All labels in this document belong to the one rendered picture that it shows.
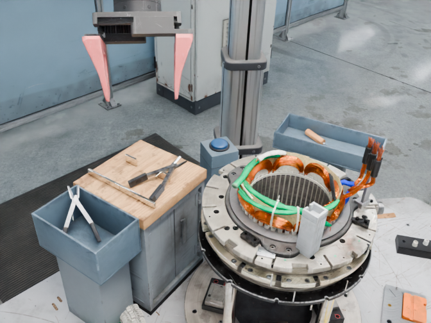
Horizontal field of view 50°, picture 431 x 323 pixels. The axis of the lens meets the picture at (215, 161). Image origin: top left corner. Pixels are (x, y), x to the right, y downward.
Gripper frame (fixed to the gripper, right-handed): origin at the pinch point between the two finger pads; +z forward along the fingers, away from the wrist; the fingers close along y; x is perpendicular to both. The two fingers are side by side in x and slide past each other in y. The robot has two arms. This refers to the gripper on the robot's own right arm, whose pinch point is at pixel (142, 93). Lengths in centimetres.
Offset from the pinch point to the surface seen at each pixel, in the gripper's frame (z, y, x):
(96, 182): 15.3, -11.1, 36.8
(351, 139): 10, 49, 52
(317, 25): -90, 170, 420
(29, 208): 46, -67, 191
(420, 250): 38, 66, 50
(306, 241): 23.4, 24.1, 11.7
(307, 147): 11, 36, 48
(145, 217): 21.0, -1.3, 27.3
